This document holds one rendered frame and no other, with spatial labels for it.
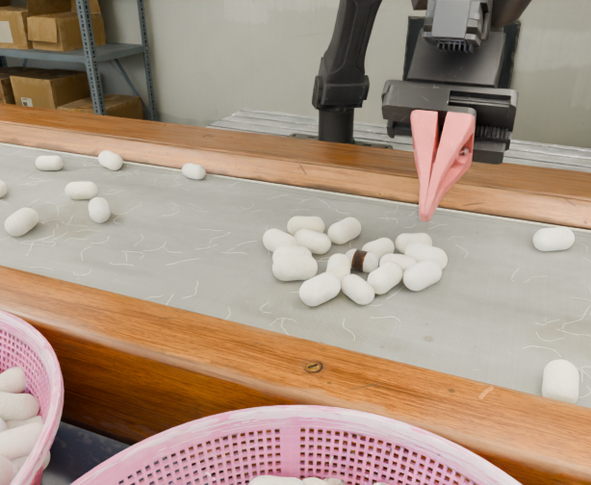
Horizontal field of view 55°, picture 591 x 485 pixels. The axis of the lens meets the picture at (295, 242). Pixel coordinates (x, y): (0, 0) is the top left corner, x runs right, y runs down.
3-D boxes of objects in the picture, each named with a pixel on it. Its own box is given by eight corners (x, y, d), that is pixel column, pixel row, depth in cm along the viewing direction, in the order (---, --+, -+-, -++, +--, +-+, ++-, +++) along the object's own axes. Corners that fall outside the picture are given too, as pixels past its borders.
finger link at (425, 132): (492, 207, 38) (514, 94, 41) (389, 192, 41) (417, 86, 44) (486, 246, 44) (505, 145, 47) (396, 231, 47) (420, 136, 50)
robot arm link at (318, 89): (370, 76, 94) (361, 69, 99) (318, 77, 93) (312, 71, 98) (368, 114, 97) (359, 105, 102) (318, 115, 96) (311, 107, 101)
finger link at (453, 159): (456, 202, 39) (480, 91, 42) (356, 188, 41) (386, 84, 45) (454, 241, 45) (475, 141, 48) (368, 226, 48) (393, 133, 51)
